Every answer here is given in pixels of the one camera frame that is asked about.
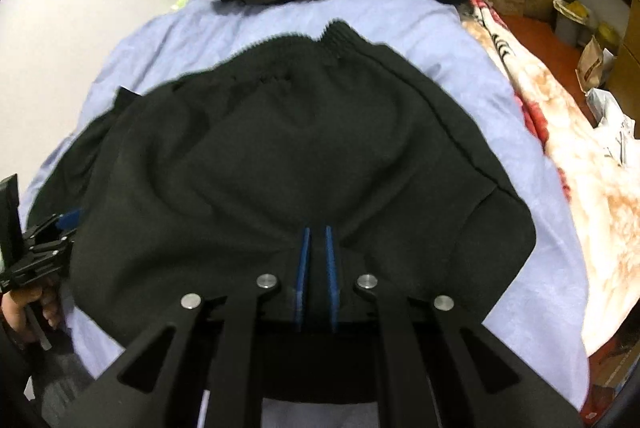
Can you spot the brown paper bag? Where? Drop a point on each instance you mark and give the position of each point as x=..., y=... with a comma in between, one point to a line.
x=593, y=64

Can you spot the wooden wardrobe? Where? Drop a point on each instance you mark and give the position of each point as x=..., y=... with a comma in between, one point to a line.
x=624, y=81

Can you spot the light blue bed sheet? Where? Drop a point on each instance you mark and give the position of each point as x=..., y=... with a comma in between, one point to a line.
x=539, y=315

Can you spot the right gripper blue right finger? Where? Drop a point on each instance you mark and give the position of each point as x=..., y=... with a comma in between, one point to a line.
x=338, y=278

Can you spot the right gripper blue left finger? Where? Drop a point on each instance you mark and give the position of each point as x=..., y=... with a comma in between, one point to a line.
x=298, y=290

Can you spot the black zip jacket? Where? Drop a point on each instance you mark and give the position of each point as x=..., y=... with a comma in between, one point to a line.
x=204, y=183

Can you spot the person's left hand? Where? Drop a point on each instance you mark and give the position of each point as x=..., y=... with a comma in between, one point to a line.
x=14, y=305

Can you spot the floral orange blanket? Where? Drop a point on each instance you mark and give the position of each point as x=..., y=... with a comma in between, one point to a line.
x=602, y=183

